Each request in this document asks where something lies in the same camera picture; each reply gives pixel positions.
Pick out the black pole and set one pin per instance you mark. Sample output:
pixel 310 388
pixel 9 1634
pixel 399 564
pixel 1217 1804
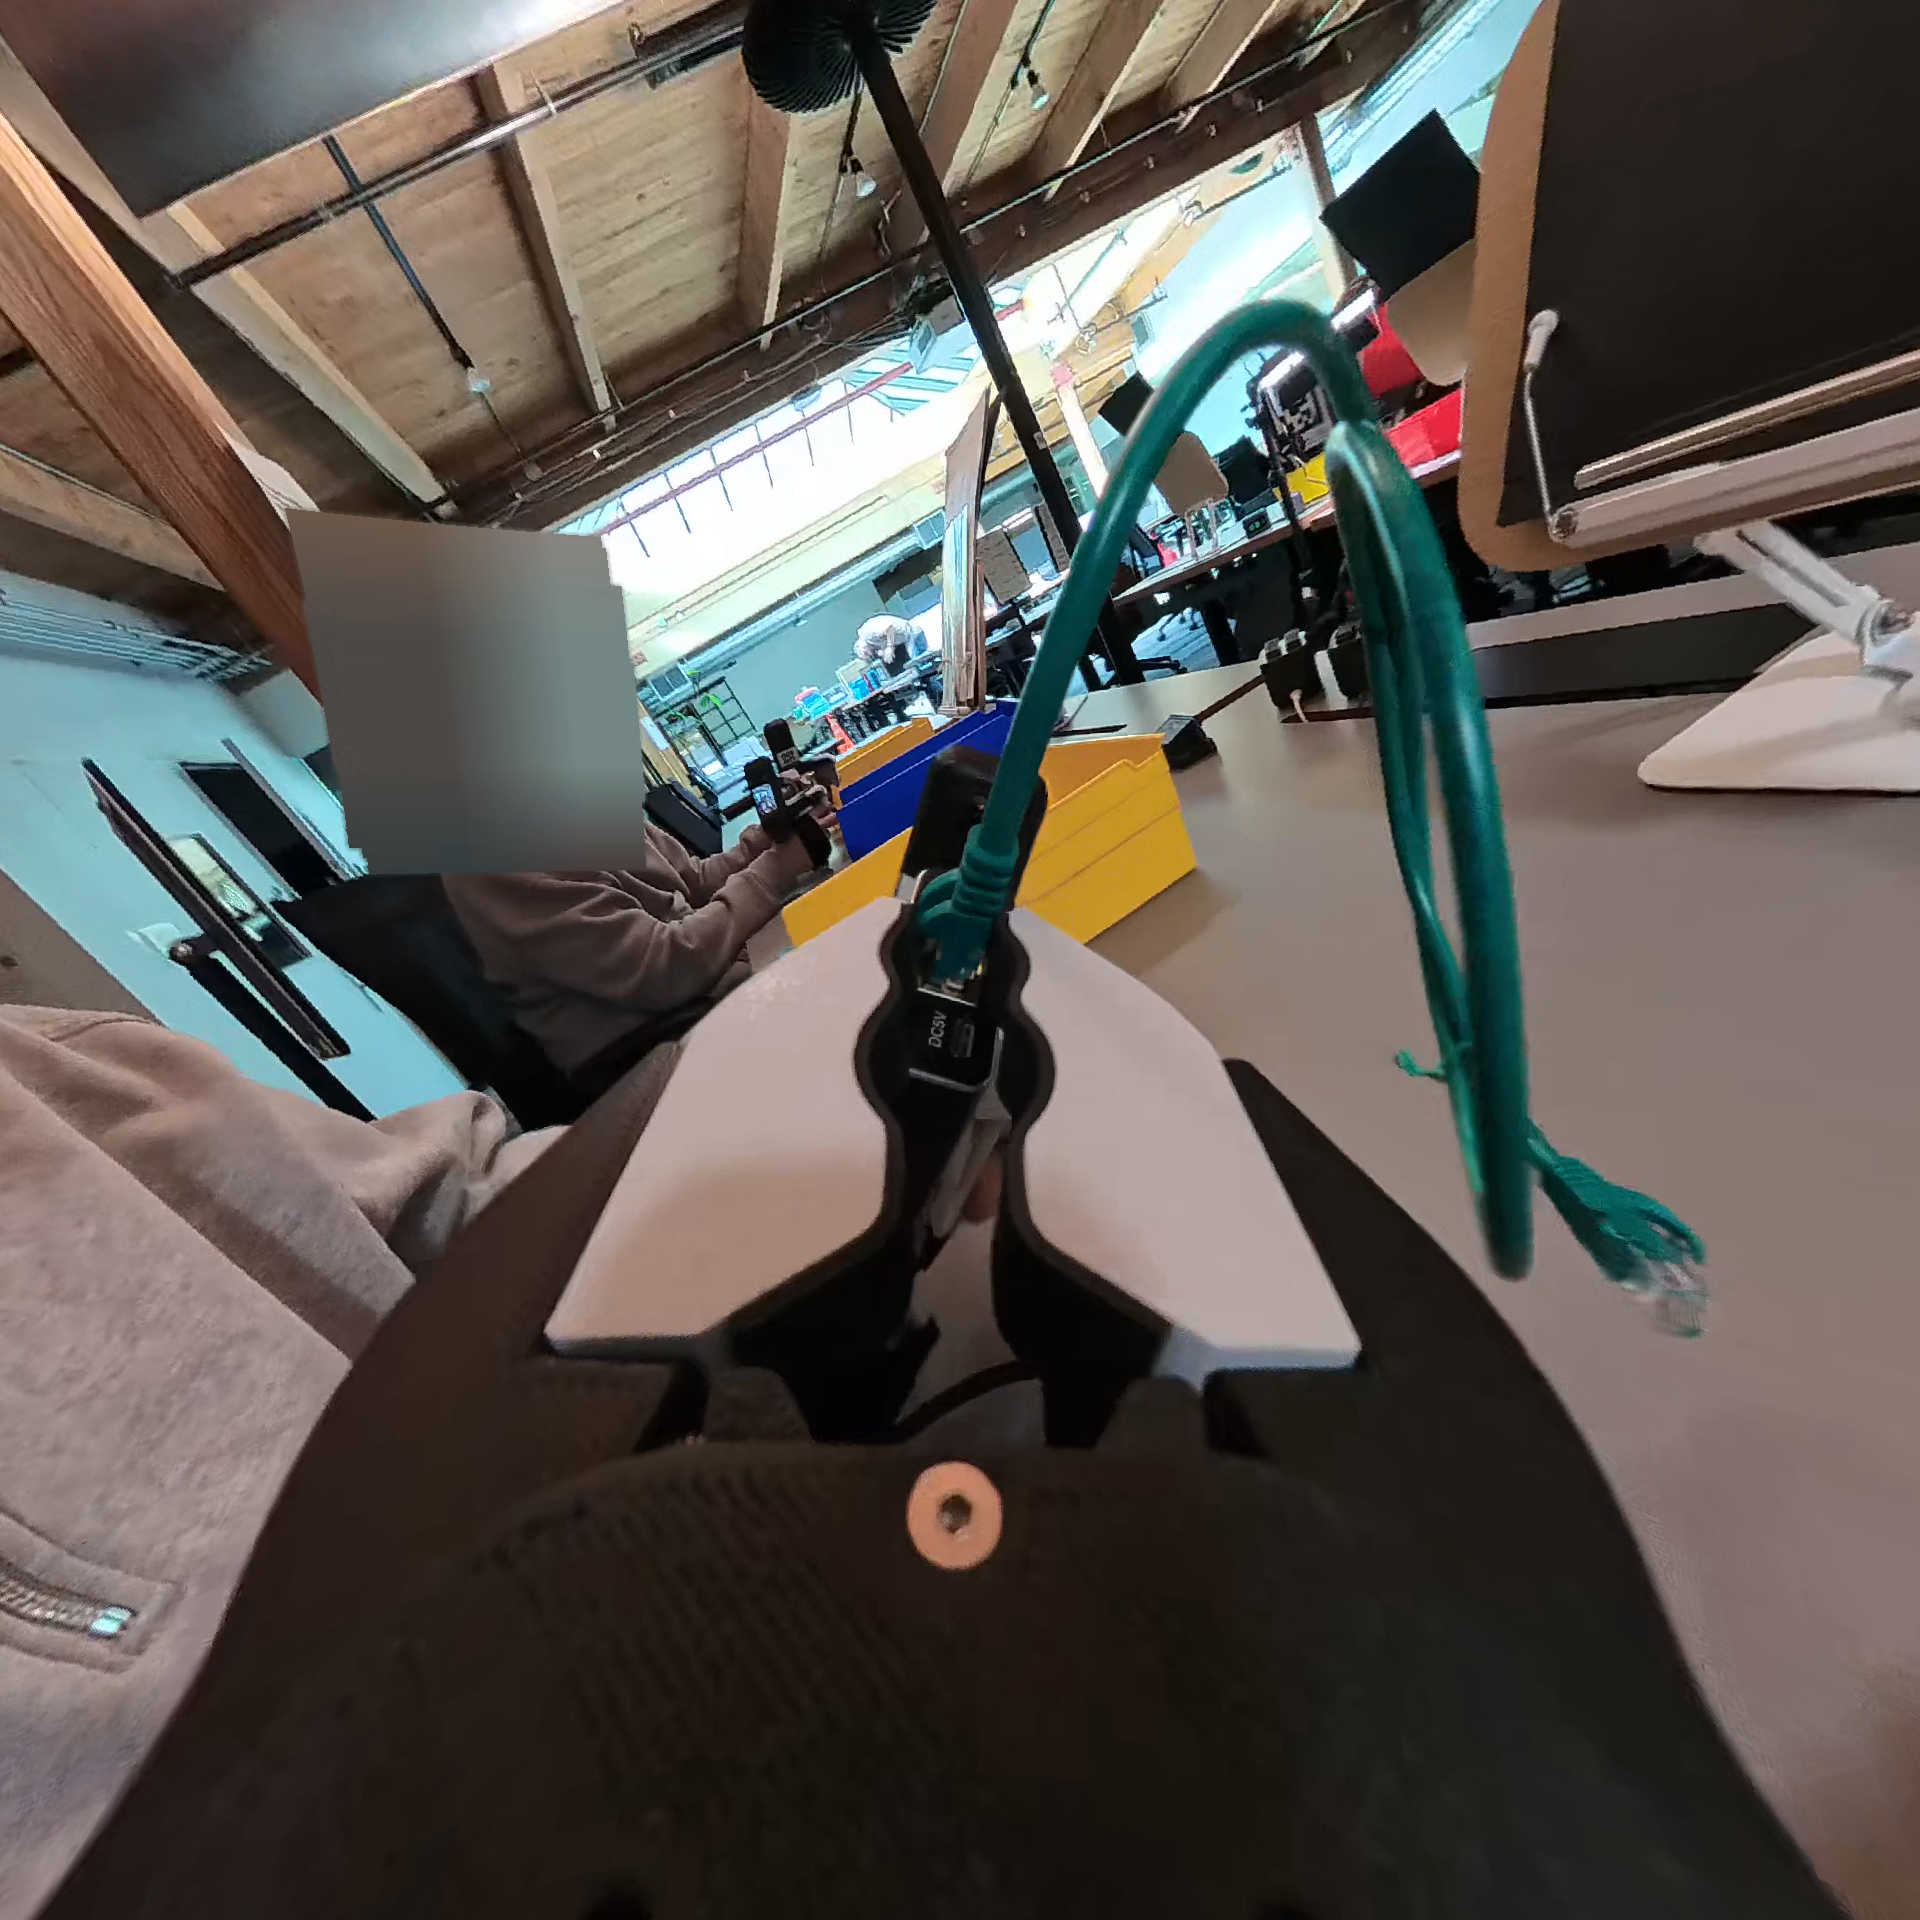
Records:
pixel 930 196

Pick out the black white marker board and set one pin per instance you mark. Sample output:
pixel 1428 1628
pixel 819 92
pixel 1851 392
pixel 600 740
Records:
pixel 1293 397

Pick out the black office chair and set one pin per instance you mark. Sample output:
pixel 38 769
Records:
pixel 390 974

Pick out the small black box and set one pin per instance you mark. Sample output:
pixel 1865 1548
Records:
pixel 1184 738

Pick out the clear standing panel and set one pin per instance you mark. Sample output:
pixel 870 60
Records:
pixel 969 555

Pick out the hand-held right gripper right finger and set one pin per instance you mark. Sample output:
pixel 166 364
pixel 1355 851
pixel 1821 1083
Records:
pixel 1184 1200

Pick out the black network switch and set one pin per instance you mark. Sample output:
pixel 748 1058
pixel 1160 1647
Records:
pixel 953 1051

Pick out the black panel on white stand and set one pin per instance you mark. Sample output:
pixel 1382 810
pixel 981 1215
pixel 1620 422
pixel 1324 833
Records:
pixel 1725 224

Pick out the red plastic bin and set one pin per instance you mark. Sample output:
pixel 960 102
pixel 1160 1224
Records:
pixel 1426 427

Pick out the blue plastic bin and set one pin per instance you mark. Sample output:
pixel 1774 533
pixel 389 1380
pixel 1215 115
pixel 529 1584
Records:
pixel 899 801

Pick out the yellow plastic bin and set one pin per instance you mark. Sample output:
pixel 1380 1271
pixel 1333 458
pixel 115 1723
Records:
pixel 879 750
pixel 1116 855

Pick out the person's grey jacket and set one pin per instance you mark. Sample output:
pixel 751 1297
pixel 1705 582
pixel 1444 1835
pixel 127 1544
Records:
pixel 150 1351

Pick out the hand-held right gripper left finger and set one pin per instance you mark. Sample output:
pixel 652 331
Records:
pixel 706 1184

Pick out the wooden background table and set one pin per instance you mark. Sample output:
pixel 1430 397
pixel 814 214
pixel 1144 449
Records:
pixel 1276 539

